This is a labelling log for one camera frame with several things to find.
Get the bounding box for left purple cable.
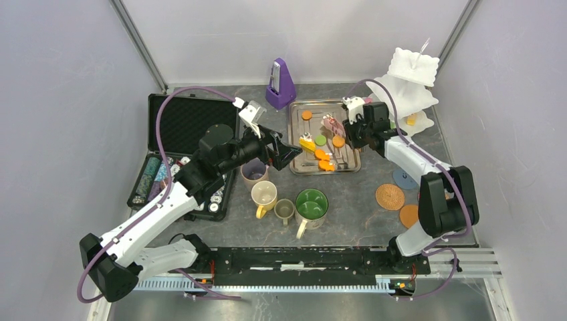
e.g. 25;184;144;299
77;86;240;304

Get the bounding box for pink steel tongs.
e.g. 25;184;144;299
321;114;348;139

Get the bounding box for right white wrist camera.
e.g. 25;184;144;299
342;96;365;124

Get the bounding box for yellow cake slice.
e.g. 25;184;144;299
299;132;316;154

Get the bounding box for yellow rectangular cake bar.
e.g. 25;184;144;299
406;113;417;126

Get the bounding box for purple metronome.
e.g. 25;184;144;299
265;58;297;110

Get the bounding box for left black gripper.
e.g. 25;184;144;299
218;122;302;175

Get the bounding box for layered strawberry cake slice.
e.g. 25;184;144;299
322;116;342;136

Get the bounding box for cream yellow-handled mug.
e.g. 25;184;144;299
251;181;277;219

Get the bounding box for lower orange fish cake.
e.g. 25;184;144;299
318;160;335;172

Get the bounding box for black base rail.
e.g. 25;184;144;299
164;235;431;289

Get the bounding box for steel serving tray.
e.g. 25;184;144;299
288;99;361;175

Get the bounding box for white three-tier cake stand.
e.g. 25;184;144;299
366;41;440;137

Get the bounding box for green interior mushroom mug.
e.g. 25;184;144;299
294;189;329;239

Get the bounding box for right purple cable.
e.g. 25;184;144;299
345;78;473;300

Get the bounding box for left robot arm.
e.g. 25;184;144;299
76;124;302;303

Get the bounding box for upper orange fish cake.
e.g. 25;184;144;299
314;149;330;162

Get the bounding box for pink mug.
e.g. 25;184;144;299
240;158;269;191

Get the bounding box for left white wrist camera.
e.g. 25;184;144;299
233;97;267;138

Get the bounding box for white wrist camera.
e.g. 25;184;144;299
233;97;267;138
342;96;365;124

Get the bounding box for green macaron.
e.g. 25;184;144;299
314;134;328;146

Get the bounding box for orange fish cake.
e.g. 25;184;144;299
314;149;330;162
318;160;335;172

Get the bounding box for black poker chip case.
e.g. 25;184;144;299
126;94;240;221

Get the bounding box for orange round coaster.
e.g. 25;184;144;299
399;205;419;229

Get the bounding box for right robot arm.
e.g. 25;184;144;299
342;97;479;273

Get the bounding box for blue smiley coaster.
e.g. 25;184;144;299
392;169;419;190

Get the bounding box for woven brown coaster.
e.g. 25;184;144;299
375;184;405;211

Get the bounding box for small orange macaron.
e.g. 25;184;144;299
302;110;312;121

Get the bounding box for small grey-green mug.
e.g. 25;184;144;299
273;199;295;227

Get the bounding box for white cable duct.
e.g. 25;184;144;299
134;248;502;293

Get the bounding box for purple cable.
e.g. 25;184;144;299
77;86;240;304
345;78;473;300

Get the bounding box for orange sandwich cookie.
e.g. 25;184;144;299
332;135;345;148

